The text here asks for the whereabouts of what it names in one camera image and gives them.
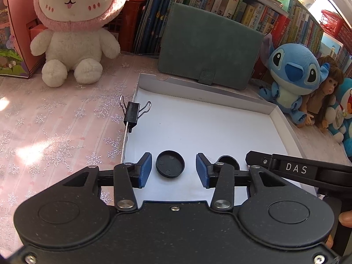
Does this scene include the white cardboard box lid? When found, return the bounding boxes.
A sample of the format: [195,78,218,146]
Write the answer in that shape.
[120,73,317,202]

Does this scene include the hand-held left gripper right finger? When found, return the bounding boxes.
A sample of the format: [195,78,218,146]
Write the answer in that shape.
[195,152,292,212]

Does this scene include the pink house-shaped toy box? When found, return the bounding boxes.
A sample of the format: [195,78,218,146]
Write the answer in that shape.
[0,0,46,78]

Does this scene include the small black cap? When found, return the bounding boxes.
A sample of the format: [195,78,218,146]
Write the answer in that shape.
[217,155,240,171]

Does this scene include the pink white bunny plush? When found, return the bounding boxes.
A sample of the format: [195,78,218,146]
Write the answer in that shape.
[30,0,131,88]

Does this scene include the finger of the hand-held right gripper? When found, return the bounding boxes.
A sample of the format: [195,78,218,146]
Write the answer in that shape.
[245,151,277,174]

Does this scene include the brown-haired baby doll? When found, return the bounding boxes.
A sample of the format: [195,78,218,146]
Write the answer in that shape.
[298,56,345,129]

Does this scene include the blue robot cat plush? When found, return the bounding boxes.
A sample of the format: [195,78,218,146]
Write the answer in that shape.
[326,77,352,157]

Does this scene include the pink snowflake tablecloth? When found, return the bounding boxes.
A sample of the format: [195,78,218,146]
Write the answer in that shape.
[0,52,352,207]

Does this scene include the red plastic basket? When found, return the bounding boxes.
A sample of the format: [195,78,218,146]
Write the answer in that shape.
[103,0,146,52]
[320,9,352,44]

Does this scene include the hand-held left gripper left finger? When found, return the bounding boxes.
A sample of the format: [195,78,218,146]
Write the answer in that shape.
[56,152,152,212]

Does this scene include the green felt notebook case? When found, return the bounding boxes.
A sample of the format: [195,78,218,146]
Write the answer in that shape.
[157,2,264,91]

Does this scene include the blue alien plush toy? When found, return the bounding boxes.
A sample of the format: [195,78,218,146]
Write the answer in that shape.
[258,33,330,125]

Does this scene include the person's right hand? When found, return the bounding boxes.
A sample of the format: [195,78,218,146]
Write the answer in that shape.
[339,210,352,228]

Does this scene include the black binder clip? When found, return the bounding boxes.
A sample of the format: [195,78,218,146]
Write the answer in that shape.
[120,95,152,133]

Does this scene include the row of books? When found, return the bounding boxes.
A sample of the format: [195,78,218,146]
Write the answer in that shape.
[129,0,352,80]

